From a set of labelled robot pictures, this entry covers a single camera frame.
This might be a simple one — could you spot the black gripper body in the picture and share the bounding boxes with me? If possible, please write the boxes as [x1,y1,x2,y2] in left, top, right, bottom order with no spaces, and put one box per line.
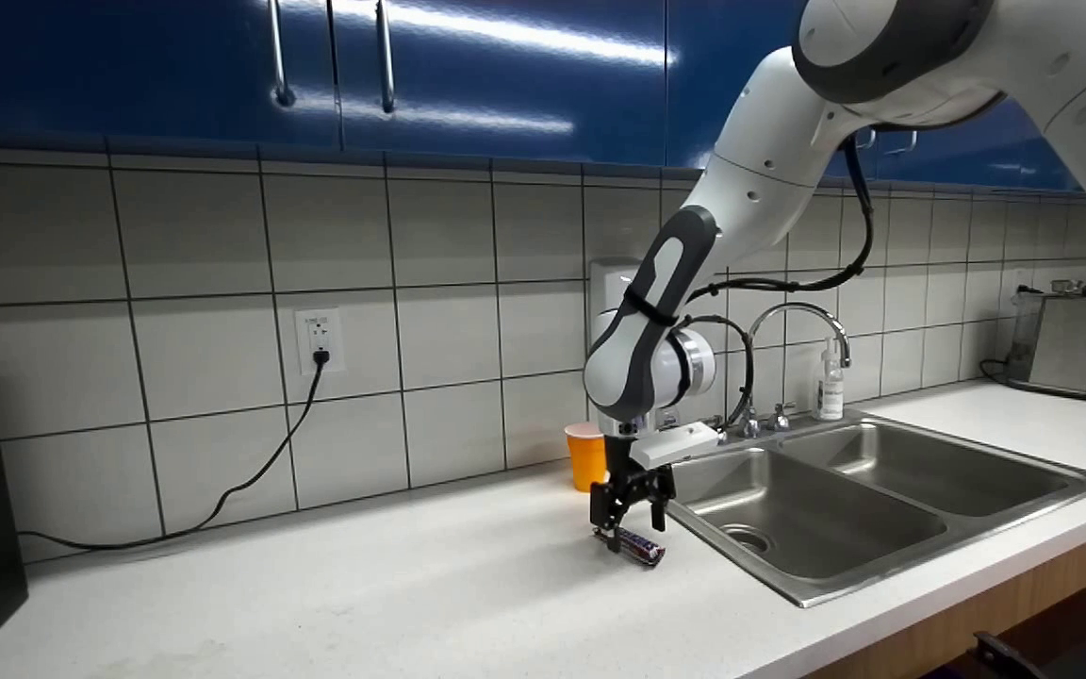
[593,428,672,509]

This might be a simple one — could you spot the brown snack packet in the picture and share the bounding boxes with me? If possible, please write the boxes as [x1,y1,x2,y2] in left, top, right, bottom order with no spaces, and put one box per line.
[595,524,672,573]

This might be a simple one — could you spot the stainless steel double sink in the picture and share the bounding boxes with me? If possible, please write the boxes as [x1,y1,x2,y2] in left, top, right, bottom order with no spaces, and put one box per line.
[642,410,1086,610]

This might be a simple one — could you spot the orange plastic cup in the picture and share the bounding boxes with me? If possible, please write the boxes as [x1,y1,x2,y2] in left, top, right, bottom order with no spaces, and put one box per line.
[563,418,616,495]

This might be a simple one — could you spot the clear pump soap bottle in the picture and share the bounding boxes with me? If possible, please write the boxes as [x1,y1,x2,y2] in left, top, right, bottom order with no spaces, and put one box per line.
[813,339,851,423]

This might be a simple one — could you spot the chrome gooseneck faucet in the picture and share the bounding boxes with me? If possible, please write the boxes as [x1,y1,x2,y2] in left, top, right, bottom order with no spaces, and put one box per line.
[741,299,854,436]

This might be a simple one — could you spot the wooden counter base cabinet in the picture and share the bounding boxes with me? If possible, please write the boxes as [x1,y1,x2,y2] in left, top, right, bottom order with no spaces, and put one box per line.
[804,520,1086,679]

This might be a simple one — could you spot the black chair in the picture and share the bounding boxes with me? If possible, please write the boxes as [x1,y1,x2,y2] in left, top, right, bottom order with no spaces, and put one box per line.
[969,627,1086,679]

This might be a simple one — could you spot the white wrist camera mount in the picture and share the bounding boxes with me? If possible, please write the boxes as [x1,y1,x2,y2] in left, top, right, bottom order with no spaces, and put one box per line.
[631,418,731,470]

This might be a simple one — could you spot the chrome faucet handle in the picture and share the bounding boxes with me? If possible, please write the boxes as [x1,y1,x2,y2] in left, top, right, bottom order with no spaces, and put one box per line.
[766,401,812,432]

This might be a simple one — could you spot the white wall soap dispenser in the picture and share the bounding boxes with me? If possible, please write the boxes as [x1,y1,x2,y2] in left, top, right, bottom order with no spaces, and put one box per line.
[585,257,647,320]

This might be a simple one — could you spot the black power cord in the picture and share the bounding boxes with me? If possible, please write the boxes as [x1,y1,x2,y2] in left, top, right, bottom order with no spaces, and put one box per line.
[15,348,337,557]

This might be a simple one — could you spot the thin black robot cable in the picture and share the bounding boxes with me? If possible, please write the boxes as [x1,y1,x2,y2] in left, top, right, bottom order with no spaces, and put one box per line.
[673,127,881,436]

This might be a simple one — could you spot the white wall power outlet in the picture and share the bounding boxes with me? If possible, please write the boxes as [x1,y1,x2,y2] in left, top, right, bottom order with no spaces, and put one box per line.
[294,305,348,374]

